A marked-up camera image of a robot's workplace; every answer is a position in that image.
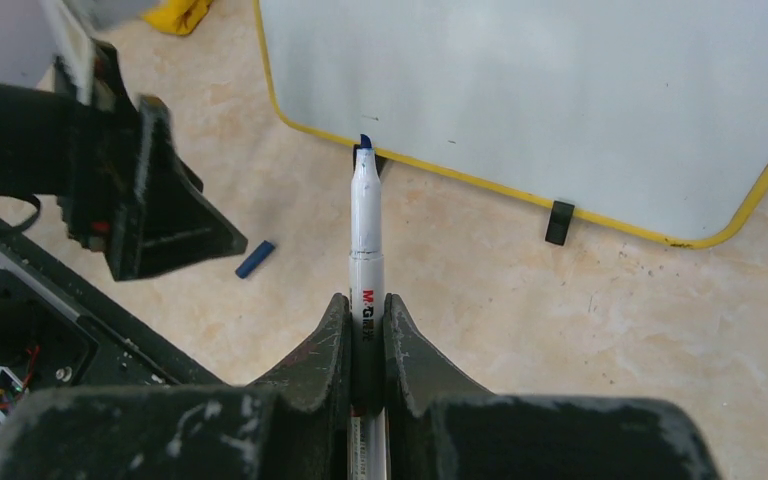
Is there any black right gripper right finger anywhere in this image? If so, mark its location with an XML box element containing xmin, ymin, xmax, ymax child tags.
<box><xmin>384</xmin><ymin>294</ymin><xmax>720</xmax><ymax>479</ymax></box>

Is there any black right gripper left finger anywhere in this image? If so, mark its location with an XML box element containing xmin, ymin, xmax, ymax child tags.
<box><xmin>0</xmin><ymin>294</ymin><xmax>351</xmax><ymax>479</ymax></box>

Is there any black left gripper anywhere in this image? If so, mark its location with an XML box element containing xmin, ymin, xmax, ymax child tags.
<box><xmin>54</xmin><ymin>40</ymin><xmax>248</xmax><ymax>281</ymax></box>

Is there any white blue marker pen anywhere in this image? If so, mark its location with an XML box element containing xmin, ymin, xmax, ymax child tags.
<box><xmin>349</xmin><ymin>134</ymin><xmax>387</xmax><ymax>479</ymax></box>

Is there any blue marker cap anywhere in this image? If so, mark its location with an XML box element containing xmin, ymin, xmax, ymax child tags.
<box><xmin>235</xmin><ymin>240</ymin><xmax>276</xmax><ymax>279</ymax></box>

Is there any yellow framed whiteboard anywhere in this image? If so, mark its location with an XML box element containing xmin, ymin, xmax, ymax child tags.
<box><xmin>254</xmin><ymin>1</ymin><xmax>768</xmax><ymax>248</ymax></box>

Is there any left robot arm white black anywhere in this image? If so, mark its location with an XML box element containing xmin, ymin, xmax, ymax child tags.
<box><xmin>0</xmin><ymin>40</ymin><xmax>248</xmax><ymax>281</ymax></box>

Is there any black whiteboard stand clip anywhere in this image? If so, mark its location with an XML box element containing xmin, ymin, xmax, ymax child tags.
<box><xmin>544</xmin><ymin>200</ymin><xmax>575</xmax><ymax>246</ymax></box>

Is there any yellow cloth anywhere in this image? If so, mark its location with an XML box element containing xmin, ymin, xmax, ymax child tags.
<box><xmin>140</xmin><ymin>0</ymin><xmax>214</xmax><ymax>36</ymax></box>

